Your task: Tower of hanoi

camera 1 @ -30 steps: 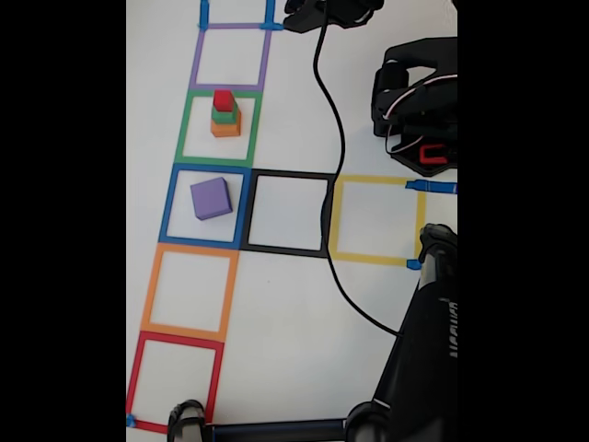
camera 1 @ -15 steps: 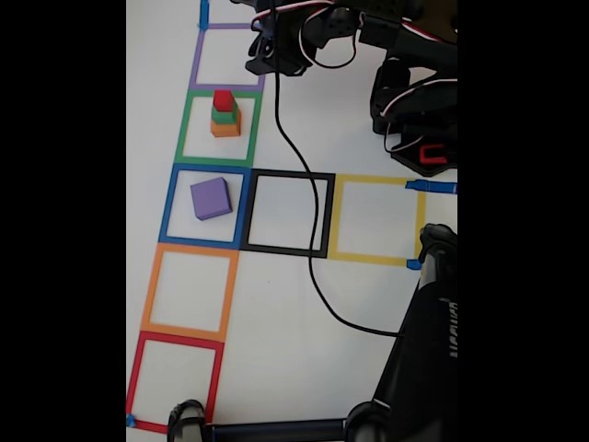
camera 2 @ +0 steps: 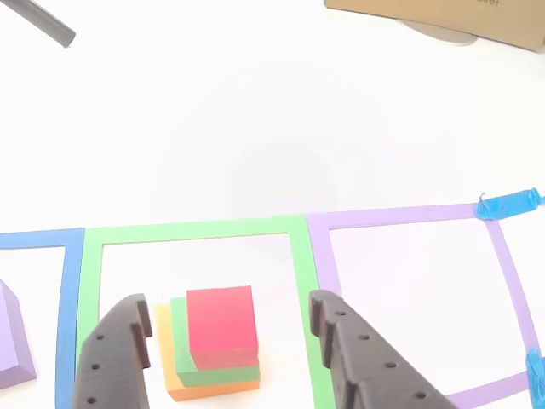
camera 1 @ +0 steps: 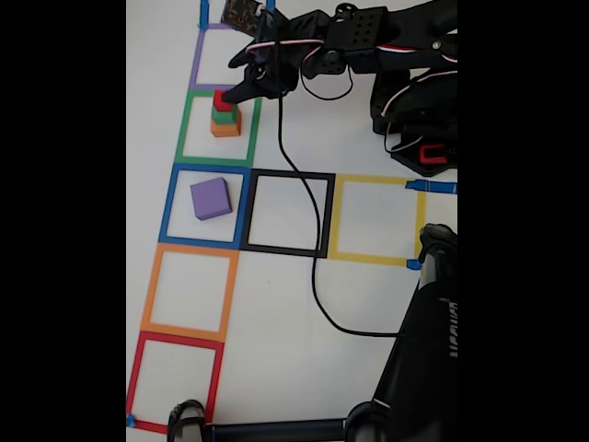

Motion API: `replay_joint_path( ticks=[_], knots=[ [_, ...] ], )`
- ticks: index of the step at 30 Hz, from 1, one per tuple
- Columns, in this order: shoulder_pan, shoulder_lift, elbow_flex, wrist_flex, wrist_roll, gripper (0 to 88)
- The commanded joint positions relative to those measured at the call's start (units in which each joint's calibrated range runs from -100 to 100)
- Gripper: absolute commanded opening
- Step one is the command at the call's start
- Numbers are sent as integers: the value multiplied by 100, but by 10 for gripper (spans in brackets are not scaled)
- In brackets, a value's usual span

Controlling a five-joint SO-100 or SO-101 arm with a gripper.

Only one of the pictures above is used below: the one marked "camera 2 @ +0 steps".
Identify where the orange square block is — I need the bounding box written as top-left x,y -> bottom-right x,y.
154,302 -> 261,402

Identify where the green cube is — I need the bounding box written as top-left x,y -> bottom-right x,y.
169,297 -> 261,388

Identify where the small red cube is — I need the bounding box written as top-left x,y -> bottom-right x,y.
186,285 -> 260,371

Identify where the brown cardboard box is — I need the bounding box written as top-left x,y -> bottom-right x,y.
324,0 -> 545,55

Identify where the green square frame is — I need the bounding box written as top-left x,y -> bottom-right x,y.
76,215 -> 337,409

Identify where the purple square frame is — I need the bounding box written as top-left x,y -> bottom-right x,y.
306,203 -> 542,409

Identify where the blue tape strip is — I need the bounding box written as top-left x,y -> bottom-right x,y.
525,347 -> 545,409
474,186 -> 545,222

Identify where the blue square frame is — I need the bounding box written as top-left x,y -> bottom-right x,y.
0,228 -> 86,409

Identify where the purple square block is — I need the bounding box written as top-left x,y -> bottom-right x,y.
0,279 -> 38,391

